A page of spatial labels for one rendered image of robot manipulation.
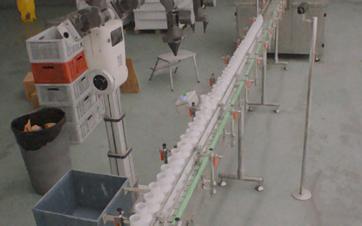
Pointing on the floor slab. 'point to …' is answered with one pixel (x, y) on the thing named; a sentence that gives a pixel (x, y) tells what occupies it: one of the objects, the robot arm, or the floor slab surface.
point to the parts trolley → (61, 18)
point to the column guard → (27, 11)
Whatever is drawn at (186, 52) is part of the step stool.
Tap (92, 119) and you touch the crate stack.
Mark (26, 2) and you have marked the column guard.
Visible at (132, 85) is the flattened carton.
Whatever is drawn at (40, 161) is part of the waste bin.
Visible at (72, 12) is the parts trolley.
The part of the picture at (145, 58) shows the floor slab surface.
